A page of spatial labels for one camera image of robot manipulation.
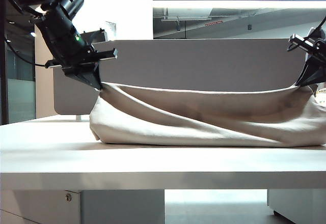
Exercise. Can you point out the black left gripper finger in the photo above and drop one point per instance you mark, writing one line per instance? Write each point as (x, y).
(84, 77)
(98, 76)

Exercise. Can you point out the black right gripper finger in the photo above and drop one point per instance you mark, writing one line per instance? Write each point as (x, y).
(317, 77)
(307, 72)

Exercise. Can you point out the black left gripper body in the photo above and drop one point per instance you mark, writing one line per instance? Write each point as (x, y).
(81, 58)

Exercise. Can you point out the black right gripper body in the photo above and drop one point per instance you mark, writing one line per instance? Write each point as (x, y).
(309, 43)

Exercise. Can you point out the beige T-shirt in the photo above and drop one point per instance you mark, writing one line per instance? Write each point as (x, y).
(203, 122)

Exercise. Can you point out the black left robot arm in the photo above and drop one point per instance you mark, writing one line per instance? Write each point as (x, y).
(51, 17)

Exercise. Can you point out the white printed snack bag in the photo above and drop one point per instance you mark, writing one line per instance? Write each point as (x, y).
(321, 91)

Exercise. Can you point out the dark framed glass door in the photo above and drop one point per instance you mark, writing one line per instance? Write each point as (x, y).
(17, 81)

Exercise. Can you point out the long ceiling light strip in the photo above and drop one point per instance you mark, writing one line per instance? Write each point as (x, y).
(229, 4)

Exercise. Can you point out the grey desk partition panel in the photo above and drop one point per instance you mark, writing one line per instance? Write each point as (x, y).
(191, 66)

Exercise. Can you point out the red ceiling sign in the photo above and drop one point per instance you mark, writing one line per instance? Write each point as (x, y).
(214, 23)

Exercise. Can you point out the white drawer cabinet with lock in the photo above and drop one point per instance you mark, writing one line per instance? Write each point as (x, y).
(114, 206)

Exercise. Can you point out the white partition foot bracket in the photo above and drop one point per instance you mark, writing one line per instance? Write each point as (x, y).
(79, 118)

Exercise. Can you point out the white wall switch plate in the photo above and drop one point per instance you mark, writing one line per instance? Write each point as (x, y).
(111, 29)

